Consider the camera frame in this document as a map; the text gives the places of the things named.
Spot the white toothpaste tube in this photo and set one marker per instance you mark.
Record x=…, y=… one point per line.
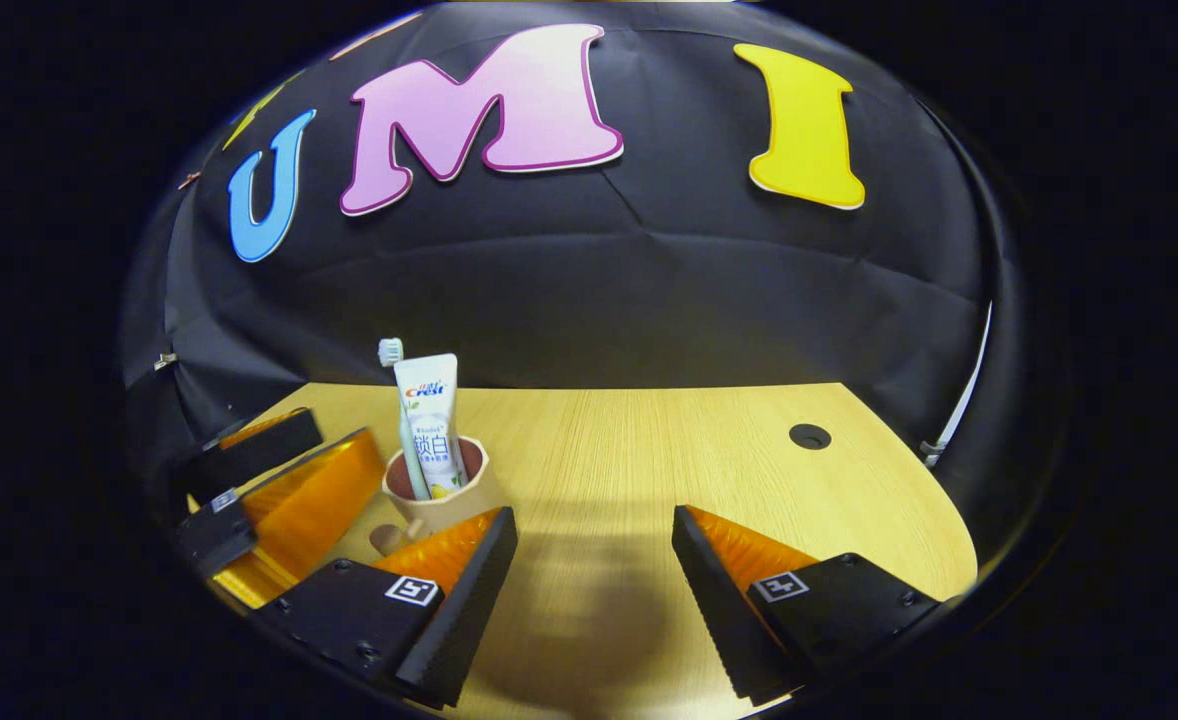
x=429, y=420

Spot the small red clip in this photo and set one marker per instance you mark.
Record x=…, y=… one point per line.
x=189, y=181

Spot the small white clip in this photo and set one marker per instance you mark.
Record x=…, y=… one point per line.
x=165, y=361

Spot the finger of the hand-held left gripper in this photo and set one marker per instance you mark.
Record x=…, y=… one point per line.
x=314, y=495
x=269, y=445

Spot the light blue toothbrush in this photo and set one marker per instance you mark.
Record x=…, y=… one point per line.
x=390, y=352

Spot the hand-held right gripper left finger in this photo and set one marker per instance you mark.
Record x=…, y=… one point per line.
x=469, y=600

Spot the wooden desktop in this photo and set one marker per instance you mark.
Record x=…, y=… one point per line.
x=649, y=460

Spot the black backdrop cloth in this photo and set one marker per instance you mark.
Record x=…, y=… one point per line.
x=599, y=300

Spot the round black desk grommet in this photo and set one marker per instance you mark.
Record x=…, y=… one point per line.
x=810, y=437

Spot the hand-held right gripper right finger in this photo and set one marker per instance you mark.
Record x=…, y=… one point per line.
x=714, y=600

